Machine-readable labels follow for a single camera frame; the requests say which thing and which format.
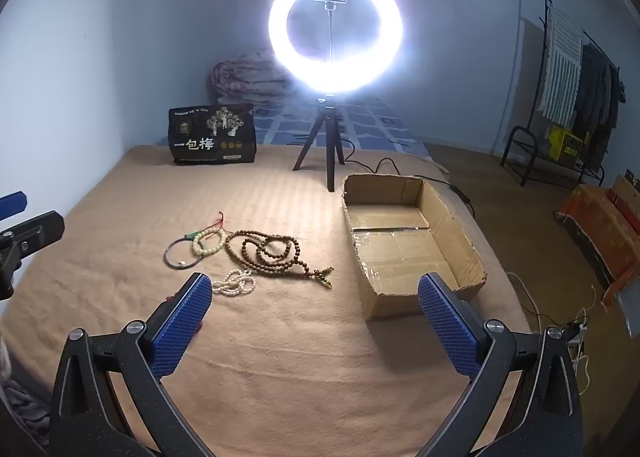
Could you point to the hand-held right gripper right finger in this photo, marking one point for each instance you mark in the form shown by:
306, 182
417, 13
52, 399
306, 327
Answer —
447, 324

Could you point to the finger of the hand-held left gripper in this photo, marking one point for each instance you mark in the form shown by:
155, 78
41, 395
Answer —
35, 229
12, 202

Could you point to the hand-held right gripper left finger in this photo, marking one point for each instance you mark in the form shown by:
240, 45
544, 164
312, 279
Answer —
182, 322

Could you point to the silver bangle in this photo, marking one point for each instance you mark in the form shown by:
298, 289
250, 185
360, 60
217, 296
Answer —
166, 253

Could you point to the cardboard box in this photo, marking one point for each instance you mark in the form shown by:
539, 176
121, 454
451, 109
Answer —
400, 247

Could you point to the white power strip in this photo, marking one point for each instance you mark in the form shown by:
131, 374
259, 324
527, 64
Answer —
575, 329

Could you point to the grey patterned cloth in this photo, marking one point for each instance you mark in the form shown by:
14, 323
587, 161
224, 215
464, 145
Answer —
20, 407

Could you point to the orange cloth covered box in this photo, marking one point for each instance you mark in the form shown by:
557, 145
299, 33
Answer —
600, 227

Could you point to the black printed bag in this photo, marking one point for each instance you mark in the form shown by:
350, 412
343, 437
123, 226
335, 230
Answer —
212, 137

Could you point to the black clothes rack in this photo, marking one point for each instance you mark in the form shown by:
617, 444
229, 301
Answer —
520, 129

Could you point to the yellow box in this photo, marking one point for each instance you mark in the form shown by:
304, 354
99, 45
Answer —
565, 144

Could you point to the black tripod stand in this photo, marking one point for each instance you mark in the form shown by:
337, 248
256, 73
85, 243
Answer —
330, 137

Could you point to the folded patterned quilt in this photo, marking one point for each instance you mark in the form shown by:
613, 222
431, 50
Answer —
245, 74

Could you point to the dark hanging clothes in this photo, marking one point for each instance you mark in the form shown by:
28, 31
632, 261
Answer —
597, 97

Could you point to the striped towel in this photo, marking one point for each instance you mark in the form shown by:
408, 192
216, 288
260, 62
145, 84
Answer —
562, 62

